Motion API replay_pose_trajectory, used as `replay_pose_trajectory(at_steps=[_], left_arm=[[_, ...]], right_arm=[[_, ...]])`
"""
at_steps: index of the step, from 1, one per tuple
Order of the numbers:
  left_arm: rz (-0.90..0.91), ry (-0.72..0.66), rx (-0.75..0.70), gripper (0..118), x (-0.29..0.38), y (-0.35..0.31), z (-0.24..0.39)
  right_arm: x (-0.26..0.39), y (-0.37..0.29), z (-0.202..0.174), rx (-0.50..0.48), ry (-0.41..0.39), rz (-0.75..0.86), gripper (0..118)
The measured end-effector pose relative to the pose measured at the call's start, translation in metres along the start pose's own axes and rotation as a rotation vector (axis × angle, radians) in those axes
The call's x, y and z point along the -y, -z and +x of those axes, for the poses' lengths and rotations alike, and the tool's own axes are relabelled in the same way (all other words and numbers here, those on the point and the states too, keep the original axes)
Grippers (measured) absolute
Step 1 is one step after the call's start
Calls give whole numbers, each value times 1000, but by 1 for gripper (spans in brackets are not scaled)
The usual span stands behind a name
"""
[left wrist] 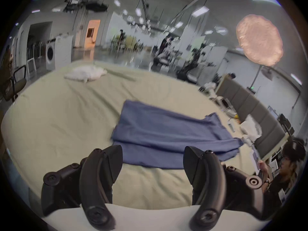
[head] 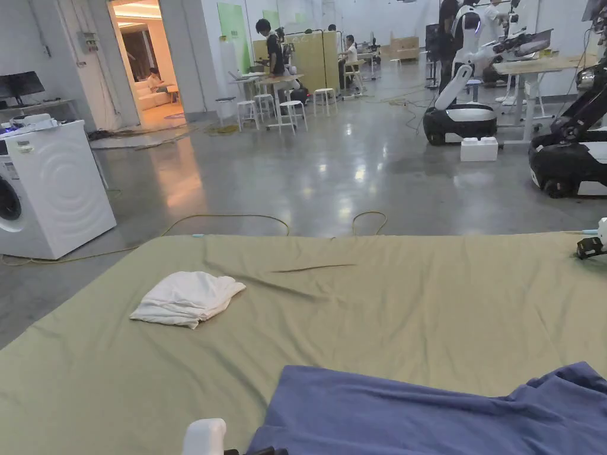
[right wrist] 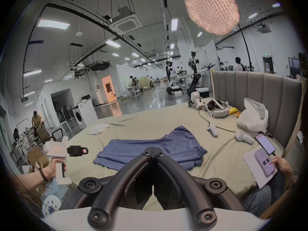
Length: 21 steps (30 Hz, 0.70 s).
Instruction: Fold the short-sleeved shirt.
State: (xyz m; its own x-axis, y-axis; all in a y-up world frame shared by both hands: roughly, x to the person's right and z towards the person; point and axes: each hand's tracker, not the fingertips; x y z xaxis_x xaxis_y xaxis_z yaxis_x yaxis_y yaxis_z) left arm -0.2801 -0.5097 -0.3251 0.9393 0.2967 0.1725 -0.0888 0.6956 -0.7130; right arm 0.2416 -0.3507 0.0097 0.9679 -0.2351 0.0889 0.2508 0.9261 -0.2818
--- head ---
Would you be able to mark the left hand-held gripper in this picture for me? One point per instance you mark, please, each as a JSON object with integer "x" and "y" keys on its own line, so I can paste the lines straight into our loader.
{"x": 205, "y": 437}

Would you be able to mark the blue garment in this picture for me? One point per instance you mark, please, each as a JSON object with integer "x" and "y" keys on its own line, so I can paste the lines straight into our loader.
{"x": 427, "y": 417}

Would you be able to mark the bed with pale green sheet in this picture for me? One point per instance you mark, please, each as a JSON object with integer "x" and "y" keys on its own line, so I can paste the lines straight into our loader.
{"x": 389, "y": 327}

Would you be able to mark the white crumpled cloth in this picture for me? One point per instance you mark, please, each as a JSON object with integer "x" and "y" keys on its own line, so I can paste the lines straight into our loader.
{"x": 189, "y": 298}

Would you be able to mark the white washing machine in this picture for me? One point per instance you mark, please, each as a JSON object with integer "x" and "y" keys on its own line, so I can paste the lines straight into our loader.
{"x": 47, "y": 189}

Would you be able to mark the white foam block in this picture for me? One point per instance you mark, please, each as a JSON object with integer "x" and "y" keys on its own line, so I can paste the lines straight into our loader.
{"x": 479, "y": 149}

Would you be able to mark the wooden desk with white legs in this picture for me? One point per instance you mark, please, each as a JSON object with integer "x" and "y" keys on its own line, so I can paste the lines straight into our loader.
{"x": 280, "y": 79}

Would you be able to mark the white sofa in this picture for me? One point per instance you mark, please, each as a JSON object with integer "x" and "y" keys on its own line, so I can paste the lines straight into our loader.
{"x": 154, "y": 98}

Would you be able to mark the spare hand-held gripper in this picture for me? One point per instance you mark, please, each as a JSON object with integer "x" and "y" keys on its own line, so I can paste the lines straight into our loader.
{"x": 593, "y": 244}

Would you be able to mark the white humanoid robot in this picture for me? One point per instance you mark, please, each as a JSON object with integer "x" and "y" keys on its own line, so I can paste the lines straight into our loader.
{"x": 457, "y": 113}

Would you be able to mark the black wheeled robot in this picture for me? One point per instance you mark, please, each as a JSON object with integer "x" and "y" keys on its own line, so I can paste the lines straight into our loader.
{"x": 569, "y": 151}

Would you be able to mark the wooden crate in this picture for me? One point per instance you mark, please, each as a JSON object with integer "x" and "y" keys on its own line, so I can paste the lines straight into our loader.
{"x": 404, "y": 47}

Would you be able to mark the desk with black monitor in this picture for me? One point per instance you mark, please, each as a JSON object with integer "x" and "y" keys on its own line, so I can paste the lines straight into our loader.
{"x": 23, "y": 92}

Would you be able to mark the grey wall switch box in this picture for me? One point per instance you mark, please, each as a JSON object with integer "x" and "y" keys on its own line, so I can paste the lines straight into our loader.
{"x": 88, "y": 41}

